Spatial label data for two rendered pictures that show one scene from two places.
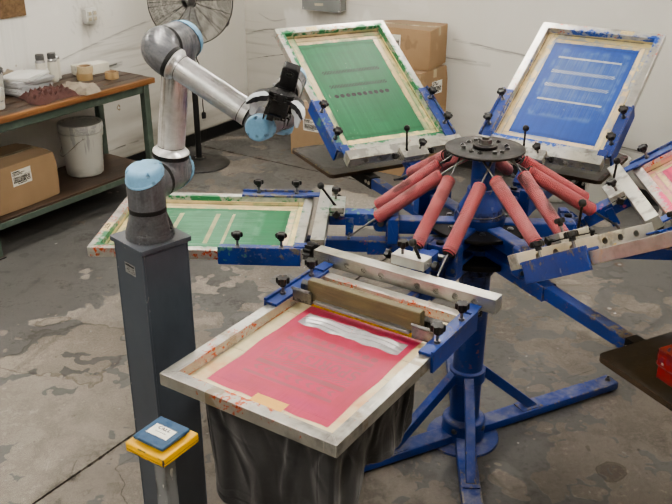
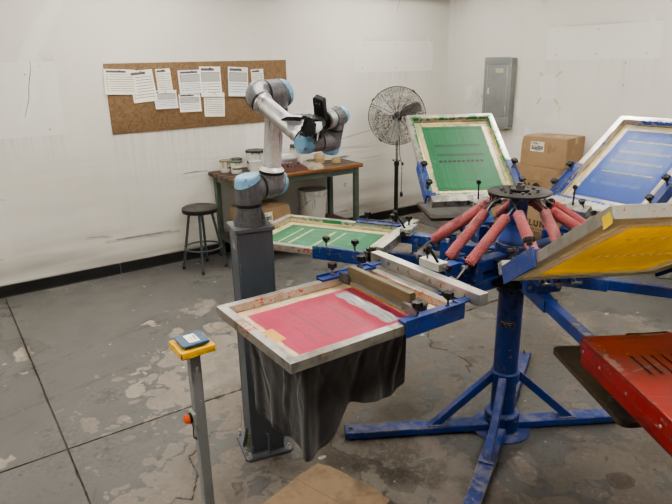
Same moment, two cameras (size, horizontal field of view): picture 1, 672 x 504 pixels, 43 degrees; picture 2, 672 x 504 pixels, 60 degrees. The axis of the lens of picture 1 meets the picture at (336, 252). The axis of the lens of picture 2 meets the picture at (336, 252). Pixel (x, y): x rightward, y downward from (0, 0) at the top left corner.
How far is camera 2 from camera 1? 0.88 m
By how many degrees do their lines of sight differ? 22
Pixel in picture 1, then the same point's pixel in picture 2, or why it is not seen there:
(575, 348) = not seen: hidden behind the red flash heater
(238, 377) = (267, 318)
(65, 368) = not seen: hidden behind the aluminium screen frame
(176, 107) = (272, 137)
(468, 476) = (485, 453)
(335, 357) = (342, 317)
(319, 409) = (304, 344)
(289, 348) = (315, 308)
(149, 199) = (246, 196)
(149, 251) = (241, 231)
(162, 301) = (251, 269)
